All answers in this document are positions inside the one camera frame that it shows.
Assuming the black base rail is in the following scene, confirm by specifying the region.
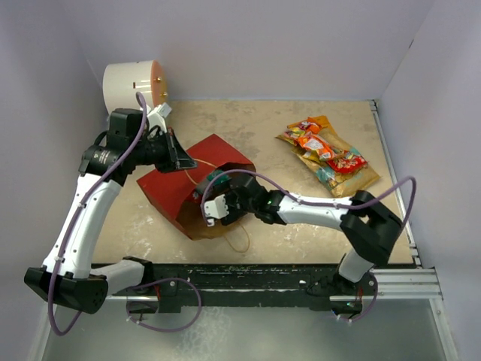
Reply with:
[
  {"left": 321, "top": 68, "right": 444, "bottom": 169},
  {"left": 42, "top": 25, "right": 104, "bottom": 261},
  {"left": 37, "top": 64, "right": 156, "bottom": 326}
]
[{"left": 108, "top": 262, "right": 377, "bottom": 313}]

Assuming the white cylinder device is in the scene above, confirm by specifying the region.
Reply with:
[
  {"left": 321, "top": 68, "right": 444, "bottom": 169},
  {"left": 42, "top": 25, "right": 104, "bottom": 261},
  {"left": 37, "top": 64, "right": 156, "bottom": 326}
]
[{"left": 102, "top": 60, "right": 169, "bottom": 114}]

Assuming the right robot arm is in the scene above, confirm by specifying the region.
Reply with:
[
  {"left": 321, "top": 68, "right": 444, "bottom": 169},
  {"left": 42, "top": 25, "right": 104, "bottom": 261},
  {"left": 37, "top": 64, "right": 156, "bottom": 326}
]
[{"left": 221, "top": 174, "right": 403, "bottom": 294}]

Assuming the orange snack packet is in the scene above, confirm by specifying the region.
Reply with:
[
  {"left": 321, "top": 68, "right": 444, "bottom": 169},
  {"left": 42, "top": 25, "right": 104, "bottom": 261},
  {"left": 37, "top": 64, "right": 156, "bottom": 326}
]
[{"left": 296, "top": 133, "right": 346, "bottom": 162}]

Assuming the orange chips bag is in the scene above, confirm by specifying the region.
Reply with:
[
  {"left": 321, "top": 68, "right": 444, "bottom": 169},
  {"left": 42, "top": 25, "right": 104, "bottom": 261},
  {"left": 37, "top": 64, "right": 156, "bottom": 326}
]
[{"left": 307, "top": 115, "right": 332, "bottom": 129}]

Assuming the red snack packet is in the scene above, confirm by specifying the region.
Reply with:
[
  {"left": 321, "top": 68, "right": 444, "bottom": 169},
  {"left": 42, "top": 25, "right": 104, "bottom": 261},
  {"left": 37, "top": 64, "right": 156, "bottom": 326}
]
[{"left": 326, "top": 152, "right": 368, "bottom": 174}]

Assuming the red paper bag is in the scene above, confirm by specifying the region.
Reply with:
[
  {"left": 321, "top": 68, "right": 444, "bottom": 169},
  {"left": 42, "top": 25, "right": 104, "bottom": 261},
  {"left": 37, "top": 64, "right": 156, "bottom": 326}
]
[{"left": 137, "top": 134, "right": 256, "bottom": 241}]

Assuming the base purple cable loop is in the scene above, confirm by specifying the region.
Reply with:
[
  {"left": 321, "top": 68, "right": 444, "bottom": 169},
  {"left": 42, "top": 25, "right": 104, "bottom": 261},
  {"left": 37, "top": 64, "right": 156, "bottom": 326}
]
[{"left": 126, "top": 278, "right": 202, "bottom": 333}]

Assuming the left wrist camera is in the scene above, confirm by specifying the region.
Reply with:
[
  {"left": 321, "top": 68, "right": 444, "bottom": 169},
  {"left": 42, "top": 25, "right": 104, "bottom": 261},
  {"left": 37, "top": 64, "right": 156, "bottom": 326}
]
[{"left": 147, "top": 102, "right": 172, "bottom": 132}]

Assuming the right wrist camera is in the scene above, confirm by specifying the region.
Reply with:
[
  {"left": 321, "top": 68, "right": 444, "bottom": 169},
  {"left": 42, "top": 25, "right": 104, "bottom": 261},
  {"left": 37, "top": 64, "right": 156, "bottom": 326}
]
[{"left": 201, "top": 194, "right": 229, "bottom": 227}]

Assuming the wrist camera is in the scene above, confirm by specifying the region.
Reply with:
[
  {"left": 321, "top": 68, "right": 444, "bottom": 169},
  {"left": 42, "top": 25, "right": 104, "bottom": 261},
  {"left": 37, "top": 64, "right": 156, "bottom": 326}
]
[
  {"left": 201, "top": 194, "right": 229, "bottom": 227},
  {"left": 147, "top": 102, "right": 172, "bottom": 132}
]

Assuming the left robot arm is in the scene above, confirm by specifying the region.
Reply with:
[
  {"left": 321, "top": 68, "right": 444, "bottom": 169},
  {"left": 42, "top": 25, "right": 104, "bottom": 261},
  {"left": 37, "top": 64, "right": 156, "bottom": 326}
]
[{"left": 24, "top": 104, "right": 197, "bottom": 314}]

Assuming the brown chips bag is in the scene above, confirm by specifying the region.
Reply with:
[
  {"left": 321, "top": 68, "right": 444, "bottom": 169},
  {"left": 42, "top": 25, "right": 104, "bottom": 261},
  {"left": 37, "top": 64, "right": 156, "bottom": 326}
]
[{"left": 291, "top": 128, "right": 380, "bottom": 198}]

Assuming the Fox's candy packet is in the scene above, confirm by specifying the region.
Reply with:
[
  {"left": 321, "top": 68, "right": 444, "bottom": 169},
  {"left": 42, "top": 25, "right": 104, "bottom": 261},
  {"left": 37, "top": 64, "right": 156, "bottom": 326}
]
[{"left": 276, "top": 118, "right": 322, "bottom": 145}]

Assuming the teal snack packet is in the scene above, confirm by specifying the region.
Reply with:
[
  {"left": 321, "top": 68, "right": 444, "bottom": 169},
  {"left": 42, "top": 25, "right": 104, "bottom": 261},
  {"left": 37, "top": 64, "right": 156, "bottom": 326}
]
[{"left": 205, "top": 169, "right": 231, "bottom": 190}]

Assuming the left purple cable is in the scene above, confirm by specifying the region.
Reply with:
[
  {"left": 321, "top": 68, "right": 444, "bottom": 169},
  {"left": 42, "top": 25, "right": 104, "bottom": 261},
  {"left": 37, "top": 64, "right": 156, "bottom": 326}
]
[{"left": 47, "top": 92, "right": 147, "bottom": 336}]

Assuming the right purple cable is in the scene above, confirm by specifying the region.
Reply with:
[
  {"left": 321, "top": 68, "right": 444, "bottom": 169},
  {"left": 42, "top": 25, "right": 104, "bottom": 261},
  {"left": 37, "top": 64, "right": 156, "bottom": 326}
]
[{"left": 201, "top": 168, "right": 417, "bottom": 229}]

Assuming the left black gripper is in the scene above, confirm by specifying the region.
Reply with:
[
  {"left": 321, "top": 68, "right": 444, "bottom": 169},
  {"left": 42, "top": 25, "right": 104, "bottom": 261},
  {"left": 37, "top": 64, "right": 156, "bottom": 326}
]
[{"left": 131, "top": 127, "right": 198, "bottom": 174}]

